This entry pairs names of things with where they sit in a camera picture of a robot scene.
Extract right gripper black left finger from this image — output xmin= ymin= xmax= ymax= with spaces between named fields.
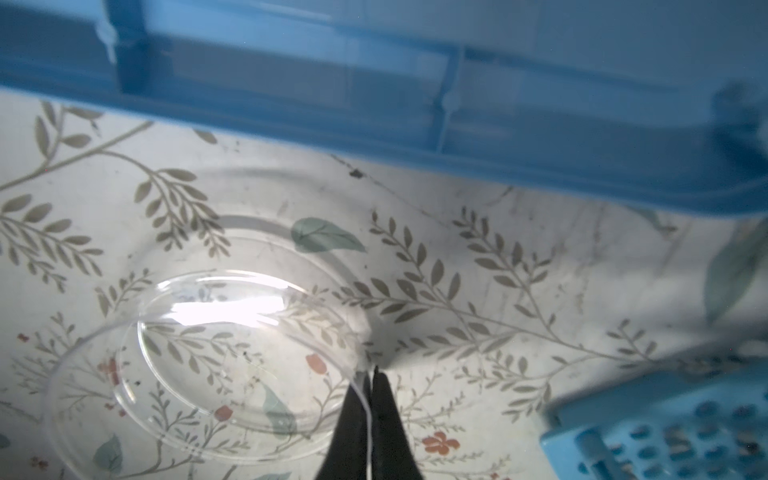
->
xmin=315 ymin=372 xmax=369 ymax=480

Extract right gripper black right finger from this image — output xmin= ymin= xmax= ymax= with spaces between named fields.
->
xmin=370 ymin=368 xmax=423 ymax=480

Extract clear glass petri dish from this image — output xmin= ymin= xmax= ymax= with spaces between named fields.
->
xmin=43 ymin=270 xmax=370 ymax=479

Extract blue test tube rack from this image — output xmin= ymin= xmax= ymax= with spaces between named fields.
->
xmin=540 ymin=361 xmax=767 ymax=479

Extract blue plastic box lid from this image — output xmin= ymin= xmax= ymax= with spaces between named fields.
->
xmin=1 ymin=1 xmax=767 ymax=216

